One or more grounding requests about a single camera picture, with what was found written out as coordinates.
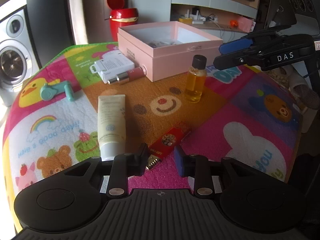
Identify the white TV shelf cabinet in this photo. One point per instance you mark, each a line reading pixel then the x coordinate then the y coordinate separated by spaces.
pixel 224 10

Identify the red patterned comb case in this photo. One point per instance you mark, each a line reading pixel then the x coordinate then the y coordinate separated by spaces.
pixel 165 144

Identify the cream lotion tube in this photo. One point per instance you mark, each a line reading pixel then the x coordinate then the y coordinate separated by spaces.
pixel 111 126

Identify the amber oil glass bottle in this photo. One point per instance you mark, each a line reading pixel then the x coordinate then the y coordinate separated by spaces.
pixel 196 77

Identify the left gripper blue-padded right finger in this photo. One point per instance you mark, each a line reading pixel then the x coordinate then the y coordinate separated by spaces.
pixel 200 168

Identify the red pedal trash bin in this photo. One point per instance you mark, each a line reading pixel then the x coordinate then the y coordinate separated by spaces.
pixel 120 16

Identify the white adapter inside box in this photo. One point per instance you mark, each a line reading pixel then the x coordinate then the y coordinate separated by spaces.
pixel 160 44

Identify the teal hand crank tool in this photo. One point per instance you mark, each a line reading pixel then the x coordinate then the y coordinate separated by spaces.
pixel 47 92

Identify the pink open gift box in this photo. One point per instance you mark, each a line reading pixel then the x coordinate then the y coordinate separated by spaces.
pixel 168 61

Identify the silver front-load washing machine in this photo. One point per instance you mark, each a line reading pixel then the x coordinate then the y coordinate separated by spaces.
pixel 18 54

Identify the yellow toy on shelf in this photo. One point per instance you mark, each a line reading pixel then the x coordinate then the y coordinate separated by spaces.
pixel 186 20

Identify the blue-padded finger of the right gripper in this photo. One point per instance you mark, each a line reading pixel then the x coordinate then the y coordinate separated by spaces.
pixel 236 45

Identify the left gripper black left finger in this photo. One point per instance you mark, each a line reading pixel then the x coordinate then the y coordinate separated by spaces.
pixel 121 168

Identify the white packaged charger box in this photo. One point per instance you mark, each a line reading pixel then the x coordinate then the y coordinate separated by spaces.
pixel 108 67

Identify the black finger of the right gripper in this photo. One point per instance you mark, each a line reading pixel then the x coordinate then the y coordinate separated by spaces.
pixel 230 60

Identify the pink lip gloss tube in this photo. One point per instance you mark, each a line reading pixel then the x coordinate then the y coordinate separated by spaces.
pixel 128 76

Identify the colourful cartoon play mat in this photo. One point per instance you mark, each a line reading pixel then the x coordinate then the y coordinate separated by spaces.
pixel 242 114

